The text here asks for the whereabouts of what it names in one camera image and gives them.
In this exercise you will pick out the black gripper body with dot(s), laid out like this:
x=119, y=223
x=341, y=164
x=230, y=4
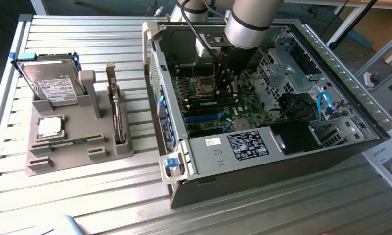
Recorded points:
x=238, y=58

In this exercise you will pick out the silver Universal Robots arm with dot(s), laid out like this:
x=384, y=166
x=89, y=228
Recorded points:
x=249, y=19

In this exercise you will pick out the installed green RAM stick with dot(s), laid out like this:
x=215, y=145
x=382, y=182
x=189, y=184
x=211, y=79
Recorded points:
x=213, y=102

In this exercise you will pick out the CPU socket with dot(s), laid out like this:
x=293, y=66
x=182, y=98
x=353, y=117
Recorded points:
x=203, y=85

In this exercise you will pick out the silver disk bay cage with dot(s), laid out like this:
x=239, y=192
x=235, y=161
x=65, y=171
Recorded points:
x=281, y=73

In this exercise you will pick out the green motherboard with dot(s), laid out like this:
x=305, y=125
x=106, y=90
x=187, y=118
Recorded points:
x=215, y=115

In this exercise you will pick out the blue expansion slot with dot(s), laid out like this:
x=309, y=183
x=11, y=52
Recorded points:
x=203, y=119

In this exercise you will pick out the silver power supply with labels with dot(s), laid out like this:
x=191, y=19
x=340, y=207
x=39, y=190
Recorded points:
x=229, y=151

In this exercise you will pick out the graphics card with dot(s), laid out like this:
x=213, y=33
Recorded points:
x=117, y=105

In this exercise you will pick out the blue case latch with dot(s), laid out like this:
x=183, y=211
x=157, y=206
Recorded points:
x=170, y=162

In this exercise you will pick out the black tripod stand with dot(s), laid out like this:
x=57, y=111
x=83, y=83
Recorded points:
x=353, y=24

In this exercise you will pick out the open black PC case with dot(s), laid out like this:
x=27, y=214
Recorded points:
x=281, y=171

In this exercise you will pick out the white power adapter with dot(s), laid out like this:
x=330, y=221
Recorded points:
x=370, y=79

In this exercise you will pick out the grey computer tower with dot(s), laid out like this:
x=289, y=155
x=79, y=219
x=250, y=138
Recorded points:
x=390, y=90

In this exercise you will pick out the hard disk in blue caddy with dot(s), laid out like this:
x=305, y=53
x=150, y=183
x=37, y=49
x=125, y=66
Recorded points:
x=53, y=80

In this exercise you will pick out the grey parts rack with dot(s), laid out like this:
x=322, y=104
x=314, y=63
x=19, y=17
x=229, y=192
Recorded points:
x=75, y=154

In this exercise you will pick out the silver CPU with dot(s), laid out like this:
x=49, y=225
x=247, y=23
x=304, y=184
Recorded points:
x=51, y=127

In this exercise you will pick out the printed paper sheet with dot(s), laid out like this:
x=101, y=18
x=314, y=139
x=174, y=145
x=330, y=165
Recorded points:
x=389, y=164

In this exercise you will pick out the light blue object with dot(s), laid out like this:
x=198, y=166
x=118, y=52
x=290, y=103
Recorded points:
x=66, y=227

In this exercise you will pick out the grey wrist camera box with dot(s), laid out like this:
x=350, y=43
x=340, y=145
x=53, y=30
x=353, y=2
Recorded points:
x=206, y=46

